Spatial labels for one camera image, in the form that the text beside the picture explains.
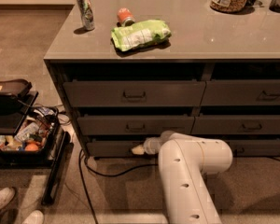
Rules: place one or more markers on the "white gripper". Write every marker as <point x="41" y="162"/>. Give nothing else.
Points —
<point x="149" y="146"/>

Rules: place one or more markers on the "grey drawer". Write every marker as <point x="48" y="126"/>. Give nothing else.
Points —
<point x="241" y="92"/>
<point x="130" y="125"/>
<point x="113" y="149"/>
<point x="237" y="124"/>
<point x="134" y="93"/>
<point x="254" y="148"/>

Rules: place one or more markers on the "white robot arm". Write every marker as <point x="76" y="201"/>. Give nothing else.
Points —
<point x="183" y="162"/>

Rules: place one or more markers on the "grey drawer cabinet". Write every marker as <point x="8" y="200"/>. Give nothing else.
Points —
<point x="205" y="45"/>

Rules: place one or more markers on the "black bin of groceries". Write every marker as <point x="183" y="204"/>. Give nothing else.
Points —
<point x="40" y="127"/>

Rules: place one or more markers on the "orange fruit in bin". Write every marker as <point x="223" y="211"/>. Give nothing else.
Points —
<point x="32" y="147"/>

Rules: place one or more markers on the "green chip bag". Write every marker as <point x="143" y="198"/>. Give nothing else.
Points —
<point x="140" y="35"/>

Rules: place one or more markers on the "white shoe lower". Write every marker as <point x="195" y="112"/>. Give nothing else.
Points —
<point x="36" y="217"/>

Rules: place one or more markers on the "orange can lying down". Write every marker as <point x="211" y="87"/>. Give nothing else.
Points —
<point x="125" y="17"/>

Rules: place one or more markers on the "black tray on cart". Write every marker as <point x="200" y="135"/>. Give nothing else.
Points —
<point x="15" y="88"/>

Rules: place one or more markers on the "tall silver drink can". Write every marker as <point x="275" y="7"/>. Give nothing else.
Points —
<point x="86" y="14"/>

